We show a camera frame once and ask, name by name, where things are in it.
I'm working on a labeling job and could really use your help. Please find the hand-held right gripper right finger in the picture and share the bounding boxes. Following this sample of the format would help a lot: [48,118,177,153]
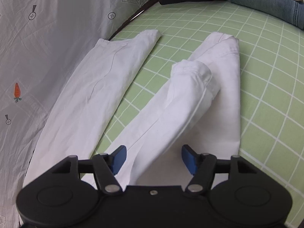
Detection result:
[181,145,258,194]

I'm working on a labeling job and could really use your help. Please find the green checked bed sheet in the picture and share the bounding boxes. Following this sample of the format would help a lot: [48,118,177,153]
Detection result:
[94,0,304,228]

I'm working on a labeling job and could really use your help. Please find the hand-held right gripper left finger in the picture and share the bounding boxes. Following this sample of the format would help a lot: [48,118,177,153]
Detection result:
[51,145,127,194]

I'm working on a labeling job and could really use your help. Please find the grey carrot print sheet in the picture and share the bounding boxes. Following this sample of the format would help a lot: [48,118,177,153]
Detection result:
[0,0,162,228]

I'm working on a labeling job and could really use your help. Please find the white pants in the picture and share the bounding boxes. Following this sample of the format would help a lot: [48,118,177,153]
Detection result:
[22,29,242,191]

